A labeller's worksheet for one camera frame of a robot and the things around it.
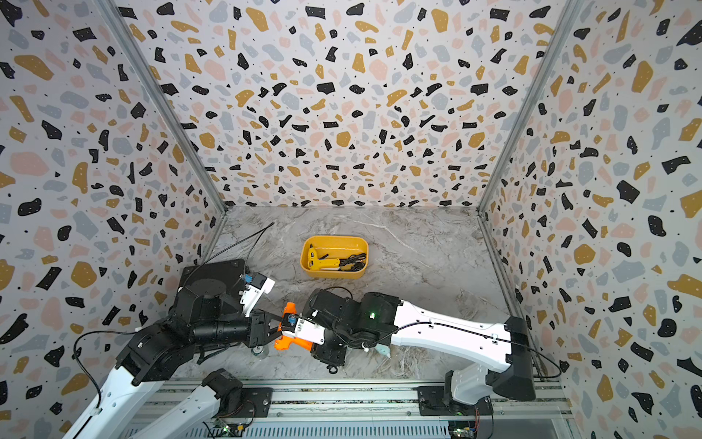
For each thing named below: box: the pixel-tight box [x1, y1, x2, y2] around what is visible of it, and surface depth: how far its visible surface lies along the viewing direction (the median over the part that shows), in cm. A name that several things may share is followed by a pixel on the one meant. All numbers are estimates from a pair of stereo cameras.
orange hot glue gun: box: [274, 301, 314, 353], surface depth 57 cm
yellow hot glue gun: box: [307, 244, 367, 272], surface depth 102 cm
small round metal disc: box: [251, 344, 270, 360], surface depth 81 cm
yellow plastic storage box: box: [299, 235, 370, 280], surface depth 104 cm
